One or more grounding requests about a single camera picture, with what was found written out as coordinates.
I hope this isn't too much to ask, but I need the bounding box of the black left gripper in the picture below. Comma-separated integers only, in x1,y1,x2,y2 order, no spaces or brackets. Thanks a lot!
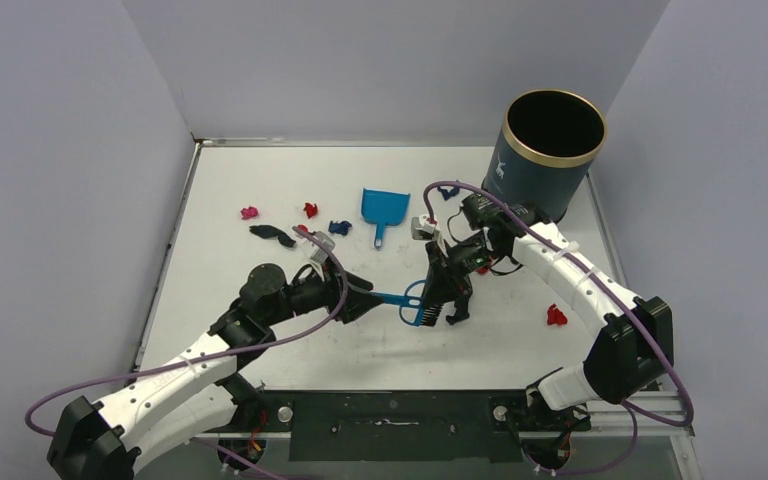
265,256,383,326

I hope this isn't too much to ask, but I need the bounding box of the blue hand brush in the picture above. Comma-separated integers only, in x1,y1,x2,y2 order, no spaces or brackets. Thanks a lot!
373,280,442,327

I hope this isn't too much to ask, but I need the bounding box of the blue plastic dustpan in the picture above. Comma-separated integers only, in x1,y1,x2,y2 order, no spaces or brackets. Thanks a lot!
360,188,410,250

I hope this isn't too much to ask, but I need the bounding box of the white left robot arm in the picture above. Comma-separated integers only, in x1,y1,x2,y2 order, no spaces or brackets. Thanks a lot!
47,261,383,479

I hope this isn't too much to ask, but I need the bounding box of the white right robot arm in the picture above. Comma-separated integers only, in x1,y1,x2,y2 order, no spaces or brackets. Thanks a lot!
412,194,674,429

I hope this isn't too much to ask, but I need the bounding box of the dark blue paper scrap top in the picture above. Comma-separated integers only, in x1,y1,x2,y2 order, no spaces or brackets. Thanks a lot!
436,185,461,201

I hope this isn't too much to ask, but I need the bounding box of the dark blue paper scrap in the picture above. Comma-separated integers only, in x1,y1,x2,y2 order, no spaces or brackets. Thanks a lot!
436,185,461,201
328,220,353,236

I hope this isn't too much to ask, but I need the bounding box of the dark blue paper scrap centre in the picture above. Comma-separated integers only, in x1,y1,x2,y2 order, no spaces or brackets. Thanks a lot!
328,220,353,236

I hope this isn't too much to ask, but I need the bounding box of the large black paper scrap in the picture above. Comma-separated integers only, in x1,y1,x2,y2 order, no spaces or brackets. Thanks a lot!
446,295,471,325

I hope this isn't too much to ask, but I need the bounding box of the red paper scrap left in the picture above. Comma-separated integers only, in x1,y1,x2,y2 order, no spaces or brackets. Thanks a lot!
303,202,319,219

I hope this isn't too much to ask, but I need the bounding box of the dark blue gold-rimmed bin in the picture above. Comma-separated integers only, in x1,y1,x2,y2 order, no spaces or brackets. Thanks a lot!
481,89,607,222

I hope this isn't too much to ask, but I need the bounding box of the red paper scrap right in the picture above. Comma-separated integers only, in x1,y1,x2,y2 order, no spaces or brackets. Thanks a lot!
546,304,568,327

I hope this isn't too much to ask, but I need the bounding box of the black paper scrap left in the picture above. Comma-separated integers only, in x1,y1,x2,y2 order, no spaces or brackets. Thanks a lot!
249,225,297,249

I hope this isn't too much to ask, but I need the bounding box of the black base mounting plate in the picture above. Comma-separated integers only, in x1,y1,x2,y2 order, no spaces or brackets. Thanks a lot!
216,390,591,463

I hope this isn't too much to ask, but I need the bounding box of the small pink paper scrap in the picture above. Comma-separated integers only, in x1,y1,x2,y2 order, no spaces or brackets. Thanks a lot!
240,206,259,221

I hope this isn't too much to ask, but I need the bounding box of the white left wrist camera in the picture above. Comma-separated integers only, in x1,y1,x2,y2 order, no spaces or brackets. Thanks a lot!
303,231,335,276

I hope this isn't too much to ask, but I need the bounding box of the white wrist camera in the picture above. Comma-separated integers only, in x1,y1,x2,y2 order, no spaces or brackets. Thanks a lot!
303,231,335,276
410,215,440,241

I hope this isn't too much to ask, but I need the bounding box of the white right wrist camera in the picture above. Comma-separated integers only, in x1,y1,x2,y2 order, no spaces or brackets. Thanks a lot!
410,215,440,241

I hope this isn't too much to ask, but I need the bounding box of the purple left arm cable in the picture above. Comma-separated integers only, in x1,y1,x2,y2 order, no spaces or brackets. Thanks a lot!
24,225,350,480

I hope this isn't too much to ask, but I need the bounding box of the aluminium rail frame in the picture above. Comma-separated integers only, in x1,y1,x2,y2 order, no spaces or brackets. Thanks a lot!
585,391,691,437

